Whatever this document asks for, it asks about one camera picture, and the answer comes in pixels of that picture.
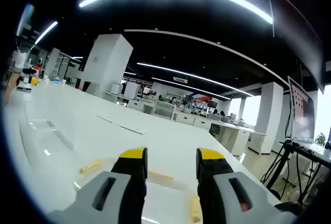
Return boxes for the computer monitor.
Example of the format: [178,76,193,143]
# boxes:
[288,76,318,142]

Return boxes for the black tripod stand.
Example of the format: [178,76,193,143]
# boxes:
[260,137,331,199]

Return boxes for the white box appliance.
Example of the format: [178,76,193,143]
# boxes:
[124,82,141,100]

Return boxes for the white table cable slot cover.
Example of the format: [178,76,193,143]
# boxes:
[96,112,146,135]

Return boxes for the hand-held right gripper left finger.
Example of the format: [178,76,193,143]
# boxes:
[49,147,148,224]

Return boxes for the potted green plant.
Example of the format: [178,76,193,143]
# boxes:
[315,131,327,146]

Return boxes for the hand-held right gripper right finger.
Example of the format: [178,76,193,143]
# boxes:
[195,147,298,224]

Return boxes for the white square pillar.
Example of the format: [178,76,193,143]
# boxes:
[82,33,134,100]

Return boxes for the white desks with drawers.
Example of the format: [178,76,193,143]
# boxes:
[152,101,267,156]

